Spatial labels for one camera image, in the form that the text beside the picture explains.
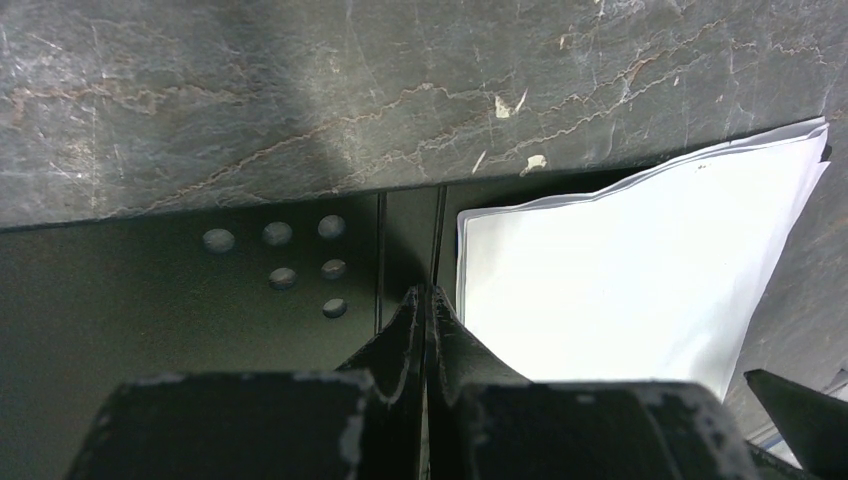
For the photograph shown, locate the white paper sheets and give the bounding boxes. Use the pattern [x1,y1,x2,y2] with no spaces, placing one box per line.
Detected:
[456,118,829,398]

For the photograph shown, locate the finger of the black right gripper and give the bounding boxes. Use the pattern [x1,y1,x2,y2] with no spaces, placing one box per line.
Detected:
[744,369,847,479]

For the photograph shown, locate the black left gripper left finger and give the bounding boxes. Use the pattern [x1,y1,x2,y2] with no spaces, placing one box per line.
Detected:
[68,287,424,479]

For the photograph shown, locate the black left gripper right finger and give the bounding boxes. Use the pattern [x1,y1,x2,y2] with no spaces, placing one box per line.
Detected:
[423,286,758,479]

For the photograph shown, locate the blue black file folder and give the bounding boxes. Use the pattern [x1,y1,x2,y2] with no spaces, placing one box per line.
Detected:
[0,142,833,480]

